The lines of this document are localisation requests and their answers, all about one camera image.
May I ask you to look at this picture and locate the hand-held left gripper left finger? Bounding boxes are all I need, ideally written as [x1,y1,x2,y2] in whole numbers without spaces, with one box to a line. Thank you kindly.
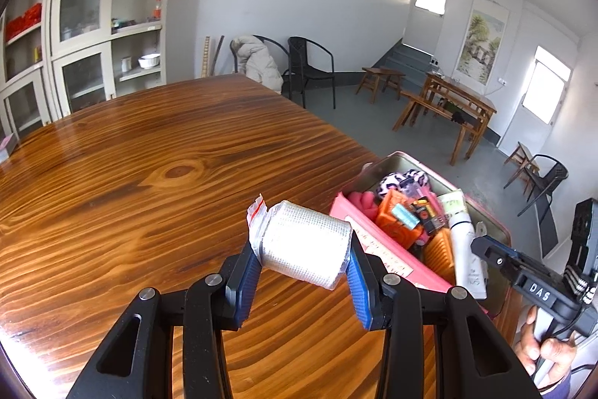
[65,240,263,399]

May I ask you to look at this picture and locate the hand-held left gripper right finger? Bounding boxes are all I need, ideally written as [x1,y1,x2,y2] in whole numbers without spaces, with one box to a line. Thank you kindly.
[345,235,545,399]

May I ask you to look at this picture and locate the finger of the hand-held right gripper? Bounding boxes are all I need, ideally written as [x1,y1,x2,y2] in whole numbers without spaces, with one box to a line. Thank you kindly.
[470,234,531,288]

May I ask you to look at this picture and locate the white cosmetic tube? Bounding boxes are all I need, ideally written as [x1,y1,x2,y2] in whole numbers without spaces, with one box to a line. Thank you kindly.
[448,209,489,299]

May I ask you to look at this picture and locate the orange ridged block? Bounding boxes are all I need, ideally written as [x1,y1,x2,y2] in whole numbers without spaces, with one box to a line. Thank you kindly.
[423,231,456,285]

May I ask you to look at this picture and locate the pink tin container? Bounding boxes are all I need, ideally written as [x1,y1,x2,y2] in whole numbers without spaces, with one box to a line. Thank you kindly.
[329,151,512,316]

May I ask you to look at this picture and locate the yellow green carton box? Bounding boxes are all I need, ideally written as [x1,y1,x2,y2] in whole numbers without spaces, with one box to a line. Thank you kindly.
[437,188,468,217]

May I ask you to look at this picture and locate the white gauze roll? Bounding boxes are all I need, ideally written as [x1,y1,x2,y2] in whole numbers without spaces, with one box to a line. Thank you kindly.
[246,193,353,291]

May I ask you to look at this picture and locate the orange plastic cube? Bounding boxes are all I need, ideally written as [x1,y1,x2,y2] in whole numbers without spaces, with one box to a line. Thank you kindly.
[376,190,423,248]

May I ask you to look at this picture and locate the black gold battery pack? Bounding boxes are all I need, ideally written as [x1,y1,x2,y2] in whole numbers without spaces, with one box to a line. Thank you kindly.
[410,197,444,235]

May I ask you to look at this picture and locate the pink knotted foam roller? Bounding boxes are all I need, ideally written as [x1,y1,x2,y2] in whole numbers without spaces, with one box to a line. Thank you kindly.
[348,188,381,222]

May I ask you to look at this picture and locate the person's right forearm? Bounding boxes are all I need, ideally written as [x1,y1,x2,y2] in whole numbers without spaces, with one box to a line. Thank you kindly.
[537,373,577,399]

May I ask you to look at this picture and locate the red items pile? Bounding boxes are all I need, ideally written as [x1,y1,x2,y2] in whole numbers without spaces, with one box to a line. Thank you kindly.
[4,4,43,42]

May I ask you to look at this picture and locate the person's right hand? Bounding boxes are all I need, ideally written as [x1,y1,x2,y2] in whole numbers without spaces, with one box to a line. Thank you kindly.
[514,304,580,390]

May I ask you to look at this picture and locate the black armchair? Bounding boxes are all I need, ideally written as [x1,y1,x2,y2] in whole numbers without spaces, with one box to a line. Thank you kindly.
[505,153,570,217]

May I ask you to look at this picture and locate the low wooden stool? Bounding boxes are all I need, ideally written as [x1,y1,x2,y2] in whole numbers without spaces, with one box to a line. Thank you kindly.
[503,142,540,194]

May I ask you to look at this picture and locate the white door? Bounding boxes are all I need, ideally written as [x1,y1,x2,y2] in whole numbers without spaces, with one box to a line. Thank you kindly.
[497,4,585,157]

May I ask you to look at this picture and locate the small wooden table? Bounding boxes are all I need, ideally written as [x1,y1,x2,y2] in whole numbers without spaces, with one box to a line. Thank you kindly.
[423,72,497,166]

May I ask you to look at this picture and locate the wooden bench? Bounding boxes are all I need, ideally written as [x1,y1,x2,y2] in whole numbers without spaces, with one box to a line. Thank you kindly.
[392,89,482,147]

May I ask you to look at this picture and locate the grey stairs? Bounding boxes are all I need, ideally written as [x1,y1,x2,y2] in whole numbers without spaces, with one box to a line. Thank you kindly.
[374,41,440,77]

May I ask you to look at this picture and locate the hanging scroll painting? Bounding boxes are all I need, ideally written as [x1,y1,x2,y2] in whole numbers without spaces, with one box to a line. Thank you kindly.
[455,0,510,84]

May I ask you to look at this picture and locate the black metal chair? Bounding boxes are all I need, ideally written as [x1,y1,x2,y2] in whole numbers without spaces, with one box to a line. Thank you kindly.
[287,36,337,110]
[229,35,290,95]

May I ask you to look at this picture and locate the dark leaning stick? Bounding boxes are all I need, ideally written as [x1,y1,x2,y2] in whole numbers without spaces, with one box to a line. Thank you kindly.
[211,35,225,76]

